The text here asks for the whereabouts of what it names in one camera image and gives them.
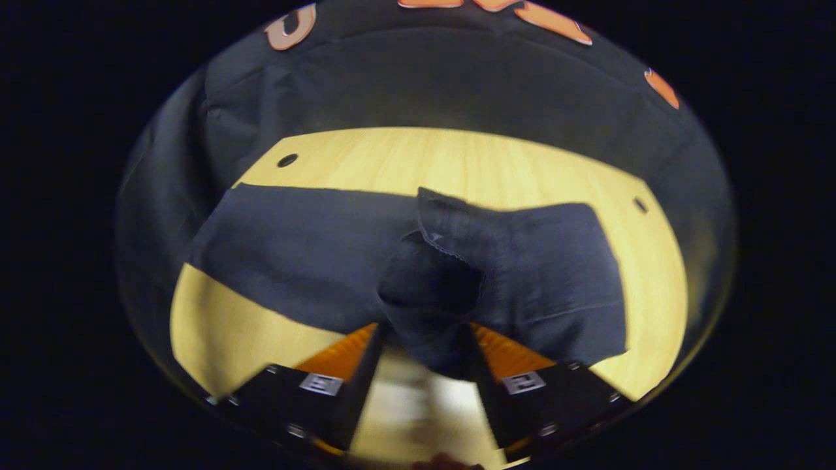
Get dark grey jeans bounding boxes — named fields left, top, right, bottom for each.
left=188, top=183, right=629, bottom=383

